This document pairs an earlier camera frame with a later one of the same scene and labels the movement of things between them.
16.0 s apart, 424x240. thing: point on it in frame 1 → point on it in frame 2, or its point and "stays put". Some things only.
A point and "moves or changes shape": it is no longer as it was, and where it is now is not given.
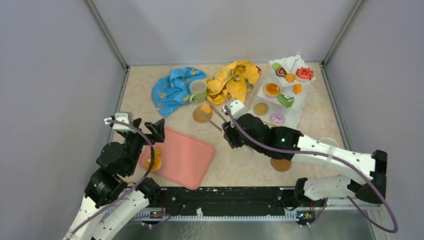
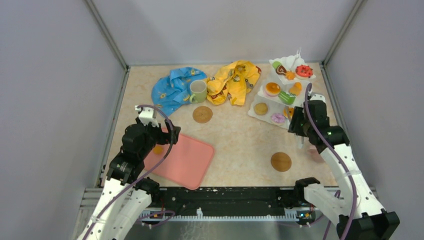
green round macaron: (276, 66) stays put
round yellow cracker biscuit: (206, 109) → (297, 86)
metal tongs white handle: (247, 149) → (299, 138)
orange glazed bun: (157, 164) → (288, 112)
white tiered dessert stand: (281, 102) stays put
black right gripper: (230, 134) → (294, 127)
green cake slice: (285, 102) moves or changes shape
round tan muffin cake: (261, 109) stays put
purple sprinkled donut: (278, 118) stays put
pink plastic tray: (184, 160) stays put
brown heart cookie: (281, 72) stays put
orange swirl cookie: (290, 77) stays put
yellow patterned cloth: (233, 82) stays put
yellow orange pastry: (272, 89) stays put
